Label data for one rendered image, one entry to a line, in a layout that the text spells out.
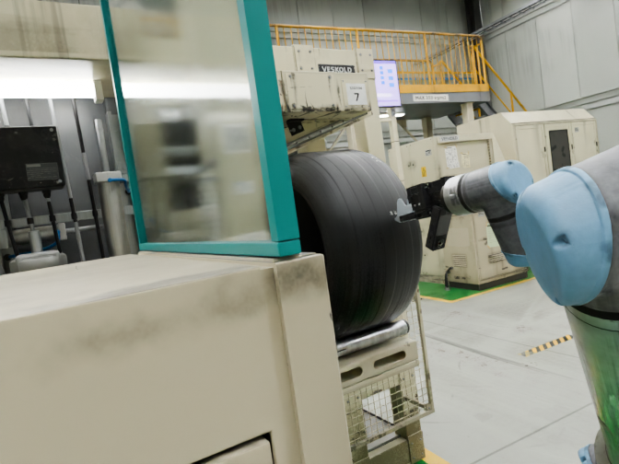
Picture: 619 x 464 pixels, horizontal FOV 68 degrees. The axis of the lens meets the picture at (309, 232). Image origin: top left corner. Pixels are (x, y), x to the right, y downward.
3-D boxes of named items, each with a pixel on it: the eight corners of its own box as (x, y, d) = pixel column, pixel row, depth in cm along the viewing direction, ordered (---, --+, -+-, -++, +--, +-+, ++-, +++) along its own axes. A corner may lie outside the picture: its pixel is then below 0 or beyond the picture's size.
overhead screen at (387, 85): (359, 108, 521) (353, 59, 518) (356, 109, 526) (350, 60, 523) (402, 106, 548) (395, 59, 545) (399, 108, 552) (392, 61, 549)
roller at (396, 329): (313, 368, 123) (311, 352, 123) (305, 365, 127) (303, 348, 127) (411, 334, 141) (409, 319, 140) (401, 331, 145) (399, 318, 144)
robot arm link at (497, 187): (519, 213, 88) (498, 166, 87) (469, 224, 99) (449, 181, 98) (544, 193, 93) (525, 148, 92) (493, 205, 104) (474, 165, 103)
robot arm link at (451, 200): (489, 210, 103) (460, 215, 98) (473, 214, 107) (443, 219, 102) (481, 170, 103) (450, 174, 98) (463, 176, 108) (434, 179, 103)
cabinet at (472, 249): (481, 291, 559) (468, 189, 552) (447, 287, 611) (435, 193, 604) (531, 277, 599) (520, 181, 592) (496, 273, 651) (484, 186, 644)
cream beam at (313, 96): (225, 113, 147) (217, 67, 147) (201, 130, 169) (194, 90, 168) (374, 110, 178) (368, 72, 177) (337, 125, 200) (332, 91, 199)
